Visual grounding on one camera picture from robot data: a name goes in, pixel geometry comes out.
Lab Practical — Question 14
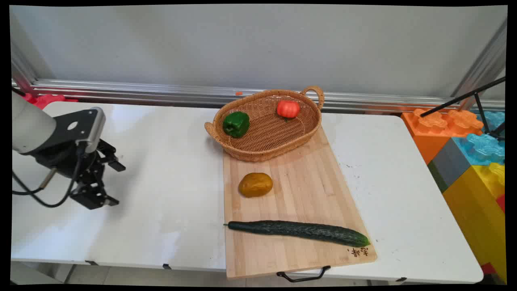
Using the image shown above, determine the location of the wooden cutting board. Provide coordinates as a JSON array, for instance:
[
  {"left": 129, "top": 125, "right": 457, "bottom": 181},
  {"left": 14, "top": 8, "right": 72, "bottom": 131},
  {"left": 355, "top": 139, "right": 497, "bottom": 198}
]
[{"left": 222, "top": 125, "right": 378, "bottom": 280}]

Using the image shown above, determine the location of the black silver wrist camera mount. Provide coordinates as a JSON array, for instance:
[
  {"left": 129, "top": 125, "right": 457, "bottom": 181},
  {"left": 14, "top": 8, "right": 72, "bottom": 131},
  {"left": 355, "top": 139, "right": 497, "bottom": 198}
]
[{"left": 52, "top": 107, "right": 107, "bottom": 154}]

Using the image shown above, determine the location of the black camera cable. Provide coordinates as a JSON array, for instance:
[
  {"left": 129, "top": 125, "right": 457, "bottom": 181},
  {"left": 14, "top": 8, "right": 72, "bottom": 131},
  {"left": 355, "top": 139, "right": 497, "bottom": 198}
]
[{"left": 11, "top": 142, "right": 87, "bottom": 209}]

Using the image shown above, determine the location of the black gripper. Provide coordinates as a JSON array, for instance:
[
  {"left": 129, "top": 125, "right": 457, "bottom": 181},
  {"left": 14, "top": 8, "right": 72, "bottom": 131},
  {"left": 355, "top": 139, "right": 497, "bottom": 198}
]
[{"left": 32, "top": 139, "right": 126, "bottom": 210}]

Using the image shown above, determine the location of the dark green cucumber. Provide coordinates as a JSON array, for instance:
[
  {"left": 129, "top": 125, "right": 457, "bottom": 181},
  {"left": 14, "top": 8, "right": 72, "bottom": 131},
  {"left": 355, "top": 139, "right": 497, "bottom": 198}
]
[{"left": 223, "top": 220, "right": 371, "bottom": 248}]

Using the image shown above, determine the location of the black tripod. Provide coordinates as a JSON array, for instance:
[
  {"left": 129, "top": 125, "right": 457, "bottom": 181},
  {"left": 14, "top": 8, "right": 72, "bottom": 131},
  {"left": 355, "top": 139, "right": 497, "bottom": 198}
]
[{"left": 420, "top": 76, "right": 507, "bottom": 141}]

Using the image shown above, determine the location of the aluminium frame rail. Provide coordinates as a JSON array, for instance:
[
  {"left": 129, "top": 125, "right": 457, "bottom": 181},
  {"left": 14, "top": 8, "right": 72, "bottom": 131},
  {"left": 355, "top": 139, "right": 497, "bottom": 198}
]
[{"left": 11, "top": 78, "right": 506, "bottom": 114}]

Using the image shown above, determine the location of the blue foam block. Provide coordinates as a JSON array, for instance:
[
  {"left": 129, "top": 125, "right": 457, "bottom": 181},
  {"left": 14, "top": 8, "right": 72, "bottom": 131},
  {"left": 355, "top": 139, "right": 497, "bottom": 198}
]
[{"left": 452, "top": 110, "right": 506, "bottom": 166}]

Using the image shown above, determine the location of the orange foam block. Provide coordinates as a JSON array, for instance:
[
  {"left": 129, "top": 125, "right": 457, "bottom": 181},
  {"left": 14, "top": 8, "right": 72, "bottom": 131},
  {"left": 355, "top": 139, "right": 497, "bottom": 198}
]
[{"left": 401, "top": 108, "right": 484, "bottom": 165}]

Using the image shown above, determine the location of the brown potato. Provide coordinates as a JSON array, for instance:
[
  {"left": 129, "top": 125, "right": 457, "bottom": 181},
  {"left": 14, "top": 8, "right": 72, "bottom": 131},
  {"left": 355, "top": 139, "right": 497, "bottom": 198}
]
[{"left": 238, "top": 172, "right": 274, "bottom": 198}]

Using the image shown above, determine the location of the grey foam block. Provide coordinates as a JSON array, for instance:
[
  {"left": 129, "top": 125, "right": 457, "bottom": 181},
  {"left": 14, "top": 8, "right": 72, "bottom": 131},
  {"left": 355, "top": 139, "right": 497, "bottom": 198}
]
[{"left": 427, "top": 137, "right": 471, "bottom": 194}]

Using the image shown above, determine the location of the green bell pepper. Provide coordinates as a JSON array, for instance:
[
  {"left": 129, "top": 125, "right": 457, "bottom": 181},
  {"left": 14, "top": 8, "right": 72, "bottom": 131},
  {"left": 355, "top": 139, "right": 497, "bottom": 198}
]
[{"left": 222, "top": 111, "right": 250, "bottom": 139}]

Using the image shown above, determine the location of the woven wicker basket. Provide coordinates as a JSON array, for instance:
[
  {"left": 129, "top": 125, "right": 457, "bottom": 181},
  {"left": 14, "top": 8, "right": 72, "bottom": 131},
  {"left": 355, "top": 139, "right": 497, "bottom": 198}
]
[{"left": 204, "top": 85, "right": 326, "bottom": 163}]

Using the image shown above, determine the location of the red tomato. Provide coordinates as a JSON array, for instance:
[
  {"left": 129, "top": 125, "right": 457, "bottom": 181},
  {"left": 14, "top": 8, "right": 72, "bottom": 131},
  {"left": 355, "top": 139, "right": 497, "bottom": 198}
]
[{"left": 276, "top": 99, "right": 301, "bottom": 119}]

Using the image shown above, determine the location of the black cutting board handle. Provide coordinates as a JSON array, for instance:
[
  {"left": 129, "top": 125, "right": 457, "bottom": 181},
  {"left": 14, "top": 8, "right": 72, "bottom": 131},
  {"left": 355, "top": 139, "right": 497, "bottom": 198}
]
[{"left": 276, "top": 265, "right": 332, "bottom": 283}]

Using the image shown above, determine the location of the slanted aluminium frame post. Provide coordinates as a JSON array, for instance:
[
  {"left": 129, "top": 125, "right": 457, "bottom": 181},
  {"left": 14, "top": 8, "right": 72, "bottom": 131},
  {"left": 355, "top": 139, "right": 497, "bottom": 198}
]
[{"left": 450, "top": 18, "right": 508, "bottom": 110}]

